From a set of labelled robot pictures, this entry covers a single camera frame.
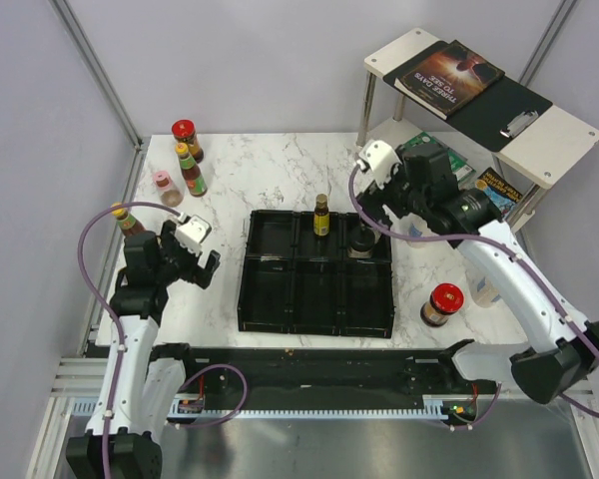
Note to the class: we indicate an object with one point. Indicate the dark Three Days book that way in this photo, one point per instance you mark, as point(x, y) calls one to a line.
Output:
point(448, 79)

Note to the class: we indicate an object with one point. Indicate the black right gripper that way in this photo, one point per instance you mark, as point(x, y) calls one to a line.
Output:
point(374, 198)

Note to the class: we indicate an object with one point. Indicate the black-lid pepper shaker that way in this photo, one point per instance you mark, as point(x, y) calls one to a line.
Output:
point(361, 242)

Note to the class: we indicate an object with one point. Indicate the silver-lid salt jar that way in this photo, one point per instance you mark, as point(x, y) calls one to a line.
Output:
point(418, 230)

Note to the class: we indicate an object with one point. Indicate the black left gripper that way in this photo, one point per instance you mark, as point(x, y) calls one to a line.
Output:
point(196, 274)

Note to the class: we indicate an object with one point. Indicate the black clipboard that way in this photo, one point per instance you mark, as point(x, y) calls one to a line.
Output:
point(484, 119)

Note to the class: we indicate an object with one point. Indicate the aluminium corner frame post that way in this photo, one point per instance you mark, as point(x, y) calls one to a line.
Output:
point(76, 32)

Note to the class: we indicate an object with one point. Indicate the black six-compartment plastic tray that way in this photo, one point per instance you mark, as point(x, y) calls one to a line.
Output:
point(296, 282)

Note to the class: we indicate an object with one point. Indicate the green paperback book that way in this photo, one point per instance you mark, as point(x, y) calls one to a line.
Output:
point(462, 170)

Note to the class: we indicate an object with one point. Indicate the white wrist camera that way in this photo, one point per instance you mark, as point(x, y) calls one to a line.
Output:
point(191, 232)
point(378, 157)

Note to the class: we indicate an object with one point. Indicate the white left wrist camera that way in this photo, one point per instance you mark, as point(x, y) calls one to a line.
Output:
point(191, 232)

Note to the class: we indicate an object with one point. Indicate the yellow-cap sauce bottle tall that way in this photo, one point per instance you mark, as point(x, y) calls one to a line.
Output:
point(190, 170)

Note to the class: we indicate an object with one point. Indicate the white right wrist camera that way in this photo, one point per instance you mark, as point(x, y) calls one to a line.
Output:
point(378, 157)

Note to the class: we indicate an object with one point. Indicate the red-lid sauce jar left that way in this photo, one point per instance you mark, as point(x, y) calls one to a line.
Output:
point(184, 131)

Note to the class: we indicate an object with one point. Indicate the red-lid sauce jar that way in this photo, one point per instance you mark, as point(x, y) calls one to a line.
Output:
point(184, 131)
point(444, 301)

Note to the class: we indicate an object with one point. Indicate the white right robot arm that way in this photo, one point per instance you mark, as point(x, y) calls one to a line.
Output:
point(562, 345)

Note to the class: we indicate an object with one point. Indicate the small yellow-label brown bottle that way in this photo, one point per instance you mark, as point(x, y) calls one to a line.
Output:
point(321, 216)

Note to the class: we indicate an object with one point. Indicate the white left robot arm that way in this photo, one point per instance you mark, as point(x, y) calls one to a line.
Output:
point(122, 437)

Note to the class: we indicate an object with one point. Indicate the colourful Treehouse book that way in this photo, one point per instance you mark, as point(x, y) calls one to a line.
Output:
point(500, 192)

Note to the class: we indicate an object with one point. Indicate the brown-lid spice jar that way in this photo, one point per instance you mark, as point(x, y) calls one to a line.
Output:
point(483, 292)

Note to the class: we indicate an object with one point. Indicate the right aluminium frame post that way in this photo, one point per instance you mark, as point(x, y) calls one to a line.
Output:
point(547, 41)

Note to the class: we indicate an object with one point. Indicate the pink-lid spice shaker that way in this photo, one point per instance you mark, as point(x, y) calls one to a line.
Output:
point(169, 193)

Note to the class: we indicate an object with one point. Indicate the yellow-cap sauce bottle front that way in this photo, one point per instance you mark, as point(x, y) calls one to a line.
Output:
point(127, 223)

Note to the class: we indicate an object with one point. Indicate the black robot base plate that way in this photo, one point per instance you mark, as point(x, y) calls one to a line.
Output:
point(413, 371)

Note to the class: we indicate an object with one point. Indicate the white two-tier shelf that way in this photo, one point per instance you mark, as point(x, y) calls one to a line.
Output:
point(521, 129)

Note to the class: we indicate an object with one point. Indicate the white slotted cable duct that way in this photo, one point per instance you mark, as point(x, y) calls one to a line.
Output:
point(430, 410)

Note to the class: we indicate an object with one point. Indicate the red-lid sauce jar right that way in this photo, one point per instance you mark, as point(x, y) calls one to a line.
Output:
point(444, 301)

